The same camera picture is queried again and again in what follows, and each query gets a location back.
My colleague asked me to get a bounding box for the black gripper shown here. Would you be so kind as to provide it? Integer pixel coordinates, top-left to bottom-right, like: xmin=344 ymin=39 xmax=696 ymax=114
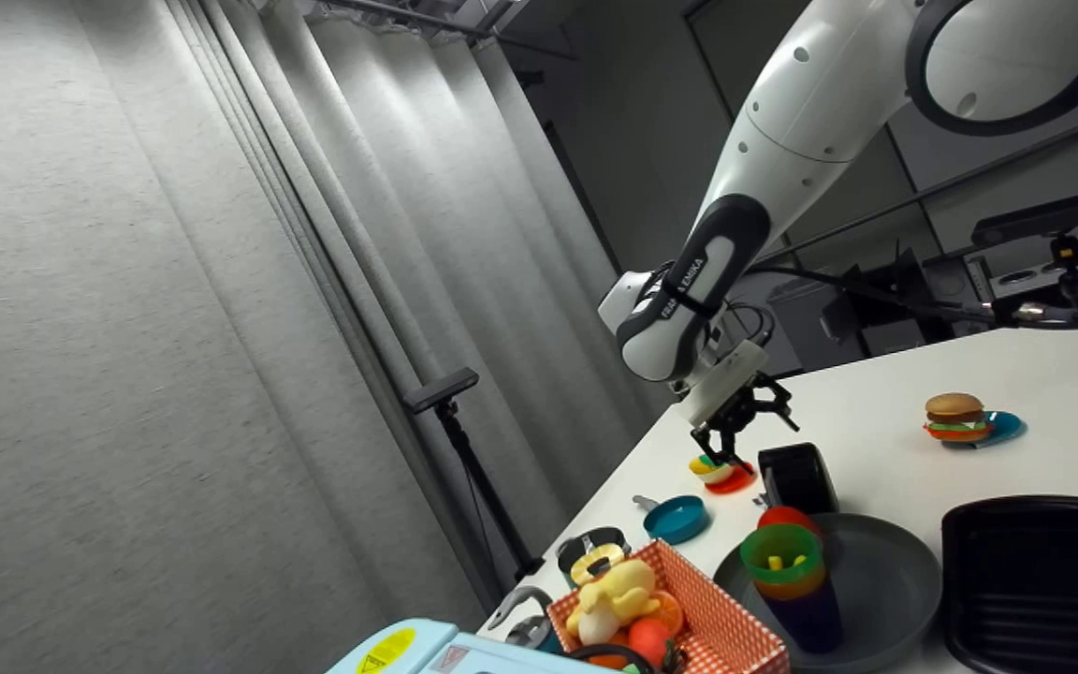
xmin=687 ymin=369 xmax=806 ymax=472

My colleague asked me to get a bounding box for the black toy pot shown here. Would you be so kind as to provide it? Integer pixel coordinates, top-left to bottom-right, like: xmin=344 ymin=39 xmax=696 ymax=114
xmin=757 ymin=440 xmax=838 ymax=515

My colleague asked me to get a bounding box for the silver toy pot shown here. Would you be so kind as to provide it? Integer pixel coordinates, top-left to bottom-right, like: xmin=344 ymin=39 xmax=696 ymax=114
xmin=481 ymin=585 xmax=560 ymax=656

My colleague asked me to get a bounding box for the small red plate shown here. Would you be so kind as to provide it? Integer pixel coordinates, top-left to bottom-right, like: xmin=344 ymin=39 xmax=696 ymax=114
xmin=698 ymin=456 xmax=763 ymax=501

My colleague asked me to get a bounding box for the green plastic cup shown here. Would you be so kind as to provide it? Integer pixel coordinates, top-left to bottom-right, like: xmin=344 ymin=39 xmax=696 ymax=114
xmin=738 ymin=520 xmax=826 ymax=591

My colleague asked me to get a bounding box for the yellow plastic cup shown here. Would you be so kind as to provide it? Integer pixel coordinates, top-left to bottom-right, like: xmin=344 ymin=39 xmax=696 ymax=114
xmin=747 ymin=564 xmax=829 ymax=605

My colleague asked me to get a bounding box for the black background chair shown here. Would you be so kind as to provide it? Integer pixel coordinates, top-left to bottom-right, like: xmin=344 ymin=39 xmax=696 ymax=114
xmin=812 ymin=249 xmax=993 ymax=354

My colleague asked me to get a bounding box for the orange checkered basket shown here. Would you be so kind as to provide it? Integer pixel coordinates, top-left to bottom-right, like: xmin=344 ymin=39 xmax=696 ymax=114
xmin=545 ymin=540 xmax=793 ymax=674

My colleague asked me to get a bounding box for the toy hamburger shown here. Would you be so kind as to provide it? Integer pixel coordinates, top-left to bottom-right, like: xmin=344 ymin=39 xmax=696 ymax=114
xmin=919 ymin=390 xmax=996 ymax=449

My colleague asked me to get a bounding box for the navy plastic cup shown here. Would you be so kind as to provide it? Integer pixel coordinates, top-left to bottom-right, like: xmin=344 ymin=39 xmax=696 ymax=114
xmin=759 ymin=579 xmax=849 ymax=656

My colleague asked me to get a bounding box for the grey round plate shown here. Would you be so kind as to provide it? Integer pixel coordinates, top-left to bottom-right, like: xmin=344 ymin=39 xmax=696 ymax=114
xmin=710 ymin=511 xmax=947 ymax=674

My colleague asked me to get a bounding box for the yellow toy banana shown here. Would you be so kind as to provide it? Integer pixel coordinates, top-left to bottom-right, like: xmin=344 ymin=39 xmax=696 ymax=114
xmin=560 ymin=552 xmax=665 ymax=651

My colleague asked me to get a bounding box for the orange toy fruit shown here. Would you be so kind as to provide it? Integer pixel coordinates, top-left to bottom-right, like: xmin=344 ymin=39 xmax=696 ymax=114
xmin=621 ymin=591 xmax=687 ymax=674

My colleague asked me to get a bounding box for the black tripod stand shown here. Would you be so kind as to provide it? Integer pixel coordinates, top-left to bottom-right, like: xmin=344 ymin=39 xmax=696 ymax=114
xmin=400 ymin=364 xmax=545 ymax=585

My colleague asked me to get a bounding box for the black ribbed grill tray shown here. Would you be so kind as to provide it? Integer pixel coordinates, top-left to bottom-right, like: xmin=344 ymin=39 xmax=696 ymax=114
xmin=939 ymin=489 xmax=1078 ymax=674

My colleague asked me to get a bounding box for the pleated fabric curtain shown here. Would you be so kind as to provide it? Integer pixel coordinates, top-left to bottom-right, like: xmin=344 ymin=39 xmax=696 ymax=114
xmin=161 ymin=0 xmax=681 ymax=610

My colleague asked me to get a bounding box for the light blue toy oven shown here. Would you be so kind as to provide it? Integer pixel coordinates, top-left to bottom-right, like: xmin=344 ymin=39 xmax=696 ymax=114
xmin=325 ymin=612 xmax=626 ymax=674

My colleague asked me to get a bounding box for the small black background camera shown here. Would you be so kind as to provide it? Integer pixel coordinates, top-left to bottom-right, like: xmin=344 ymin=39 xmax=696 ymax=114
xmin=1049 ymin=223 xmax=1078 ymax=278

